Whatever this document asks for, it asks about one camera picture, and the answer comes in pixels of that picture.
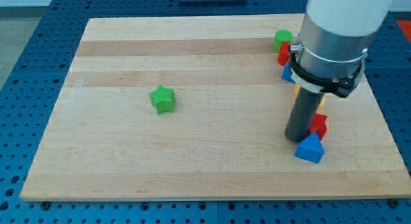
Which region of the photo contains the blue block behind arm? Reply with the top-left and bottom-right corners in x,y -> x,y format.
281,62 -> 295,83

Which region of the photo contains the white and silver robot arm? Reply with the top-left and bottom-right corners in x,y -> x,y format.
288,0 -> 394,98

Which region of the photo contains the green star block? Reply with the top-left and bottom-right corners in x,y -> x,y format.
149,85 -> 176,115

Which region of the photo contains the red star block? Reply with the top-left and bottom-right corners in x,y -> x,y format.
306,114 -> 328,140

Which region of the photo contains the light wooden board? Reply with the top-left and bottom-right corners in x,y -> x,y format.
20,14 -> 410,202

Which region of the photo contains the yellow block behind tool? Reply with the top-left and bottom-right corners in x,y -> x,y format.
293,85 -> 327,114

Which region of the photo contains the red block near cylinder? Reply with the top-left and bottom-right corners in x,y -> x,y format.
277,42 -> 290,66

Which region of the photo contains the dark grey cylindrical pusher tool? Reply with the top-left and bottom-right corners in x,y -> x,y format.
284,88 -> 324,142

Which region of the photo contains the green cylinder block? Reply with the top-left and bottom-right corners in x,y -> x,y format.
272,30 -> 293,53

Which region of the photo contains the blue triangle block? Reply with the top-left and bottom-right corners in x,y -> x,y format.
294,132 -> 325,164

